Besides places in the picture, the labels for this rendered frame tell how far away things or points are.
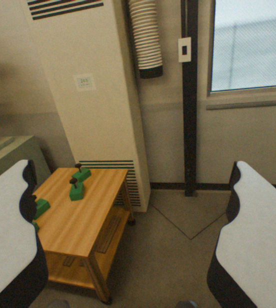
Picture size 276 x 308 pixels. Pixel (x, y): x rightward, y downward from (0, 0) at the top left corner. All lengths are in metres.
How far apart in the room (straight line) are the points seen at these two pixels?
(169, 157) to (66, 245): 1.09
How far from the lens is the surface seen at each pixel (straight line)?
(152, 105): 1.57
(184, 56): 1.38
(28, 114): 2.07
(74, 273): 1.39
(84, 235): 1.05
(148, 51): 1.31
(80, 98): 1.38
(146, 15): 1.32
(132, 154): 1.43
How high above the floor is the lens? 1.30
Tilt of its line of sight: 30 degrees down
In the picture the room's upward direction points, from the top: 9 degrees counter-clockwise
